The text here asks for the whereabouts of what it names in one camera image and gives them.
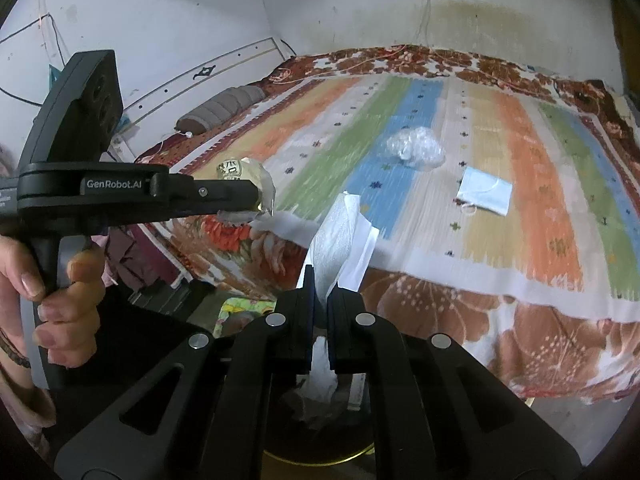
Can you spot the white tissue paper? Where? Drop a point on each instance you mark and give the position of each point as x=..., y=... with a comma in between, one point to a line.
x=335, y=245

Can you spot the striped woven mat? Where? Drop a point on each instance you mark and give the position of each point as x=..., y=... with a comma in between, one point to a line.
x=525, y=185

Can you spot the black gold-rimmed trash bin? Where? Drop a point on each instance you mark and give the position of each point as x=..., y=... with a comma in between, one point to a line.
x=350, y=455

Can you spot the crumpled clear plastic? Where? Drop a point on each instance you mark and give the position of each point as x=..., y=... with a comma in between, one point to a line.
x=415, y=147

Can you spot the blue face mask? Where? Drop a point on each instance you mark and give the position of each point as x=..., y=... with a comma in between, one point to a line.
x=485, y=192

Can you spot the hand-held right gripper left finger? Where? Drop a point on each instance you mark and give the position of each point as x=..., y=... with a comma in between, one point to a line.
x=309, y=310

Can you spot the striped grey bolster pillow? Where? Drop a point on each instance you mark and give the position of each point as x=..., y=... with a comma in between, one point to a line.
x=220, y=107

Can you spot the white headboard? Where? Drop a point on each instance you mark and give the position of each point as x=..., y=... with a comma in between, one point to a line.
x=165, y=85

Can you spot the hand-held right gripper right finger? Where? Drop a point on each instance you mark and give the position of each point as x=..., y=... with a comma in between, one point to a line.
x=345, y=320

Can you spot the person's left forearm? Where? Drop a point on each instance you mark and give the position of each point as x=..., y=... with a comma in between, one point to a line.
x=7, y=375

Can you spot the colourful floor mat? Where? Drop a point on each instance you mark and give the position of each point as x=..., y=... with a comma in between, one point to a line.
x=245, y=312

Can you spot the floral bed blanket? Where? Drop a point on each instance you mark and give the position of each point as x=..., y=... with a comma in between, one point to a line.
x=450, y=310

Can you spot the maroon cloth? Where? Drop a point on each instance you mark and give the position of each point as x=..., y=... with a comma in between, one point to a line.
x=135, y=260

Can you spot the gold wrapper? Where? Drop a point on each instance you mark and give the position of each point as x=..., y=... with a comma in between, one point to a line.
x=250, y=170

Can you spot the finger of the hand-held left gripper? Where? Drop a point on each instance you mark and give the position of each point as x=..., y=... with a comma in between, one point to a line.
x=225, y=195

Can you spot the person's left hand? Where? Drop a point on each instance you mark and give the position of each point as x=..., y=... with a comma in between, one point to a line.
x=75, y=310

